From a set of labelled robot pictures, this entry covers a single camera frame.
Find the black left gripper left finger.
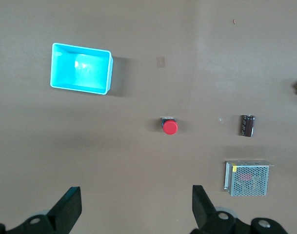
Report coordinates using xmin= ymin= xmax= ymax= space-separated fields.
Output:
xmin=0 ymin=186 xmax=82 ymax=234

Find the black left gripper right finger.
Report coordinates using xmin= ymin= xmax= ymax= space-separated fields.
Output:
xmin=191 ymin=185 xmax=289 ymax=234

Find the red mushroom push button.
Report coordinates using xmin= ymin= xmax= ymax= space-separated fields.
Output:
xmin=160 ymin=117 xmax=178 ymax=136

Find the perforated metal power supply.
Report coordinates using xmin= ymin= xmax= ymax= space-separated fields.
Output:
xmin=223 ymin=160 xmax=275 ymax=197

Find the dark cylindrical capacitor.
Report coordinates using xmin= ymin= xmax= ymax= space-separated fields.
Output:
xmin=240 ymin=114 xmax=256 ymax=137

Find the cyan plastic box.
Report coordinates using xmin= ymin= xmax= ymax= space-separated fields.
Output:
xmin=49 ymin=42 xmax=114 ymax=96

